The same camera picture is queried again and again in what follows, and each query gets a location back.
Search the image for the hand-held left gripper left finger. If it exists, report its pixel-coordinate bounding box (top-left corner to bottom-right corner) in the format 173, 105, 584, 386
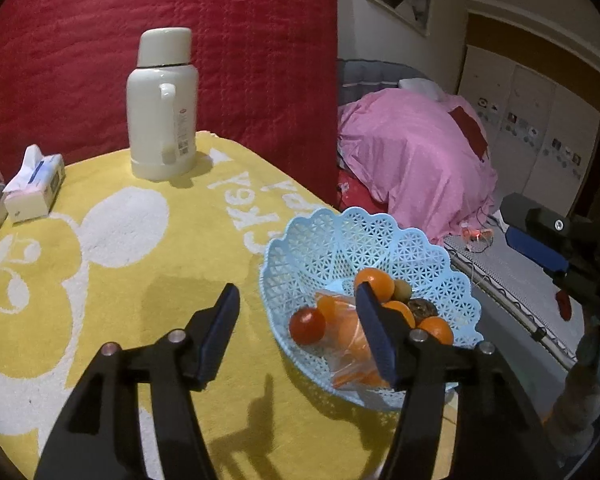
32, 282, 242, 480

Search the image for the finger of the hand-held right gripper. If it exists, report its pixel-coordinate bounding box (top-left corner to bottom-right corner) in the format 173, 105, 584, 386
501, 191, 600, 256
507, 227, 572, 281

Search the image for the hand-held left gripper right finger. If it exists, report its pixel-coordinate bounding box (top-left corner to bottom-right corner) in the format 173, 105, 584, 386
355, 282, 563, 480

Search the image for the red tomato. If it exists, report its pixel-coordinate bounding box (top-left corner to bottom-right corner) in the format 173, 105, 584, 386
288, 306, 327, 346

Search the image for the light blue plastic basket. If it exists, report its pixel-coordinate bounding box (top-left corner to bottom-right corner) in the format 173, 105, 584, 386
258, 206, 483, 411

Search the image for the person's right forearm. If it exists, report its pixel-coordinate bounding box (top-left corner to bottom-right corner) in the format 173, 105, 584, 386
550, 327, 600, 461

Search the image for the clear plastic bag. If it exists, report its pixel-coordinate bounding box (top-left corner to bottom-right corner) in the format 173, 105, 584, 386
314, 290, 396, 392

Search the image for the dark brown round fruit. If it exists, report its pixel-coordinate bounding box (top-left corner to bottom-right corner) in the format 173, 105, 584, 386
406, 297, 435, 325

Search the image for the cream wardrobe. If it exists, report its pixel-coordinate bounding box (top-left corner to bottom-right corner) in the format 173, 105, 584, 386
457, 45, 600, 216

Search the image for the yellow and white towel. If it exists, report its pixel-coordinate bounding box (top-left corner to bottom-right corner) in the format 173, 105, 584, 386
0, 131, 456, 480

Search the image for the pink blanket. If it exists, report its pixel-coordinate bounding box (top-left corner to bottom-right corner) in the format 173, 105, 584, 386
337, 87, 498, 246

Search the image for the red patterned cloth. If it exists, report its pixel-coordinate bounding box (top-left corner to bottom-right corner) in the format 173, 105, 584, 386
336, 167, 392, 213

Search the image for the white pillow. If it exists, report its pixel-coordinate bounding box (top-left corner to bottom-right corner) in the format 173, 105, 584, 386
399, 77, 446, 101

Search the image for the grey headboard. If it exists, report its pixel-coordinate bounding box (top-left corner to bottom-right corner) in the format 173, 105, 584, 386
337, 57, 431, 106

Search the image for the cream thermos flask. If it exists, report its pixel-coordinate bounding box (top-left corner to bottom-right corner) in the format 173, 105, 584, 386
126, 27, 200, 182

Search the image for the pink and white tissue box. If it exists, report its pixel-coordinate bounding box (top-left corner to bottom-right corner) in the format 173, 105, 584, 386
2, 144, 67, 224

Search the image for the red quilt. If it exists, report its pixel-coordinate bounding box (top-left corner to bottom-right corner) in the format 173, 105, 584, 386
0, 0, 341, 213

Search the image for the red and white cable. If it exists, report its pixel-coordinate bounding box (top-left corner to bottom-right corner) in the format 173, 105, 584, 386
460, 222, 496, 248

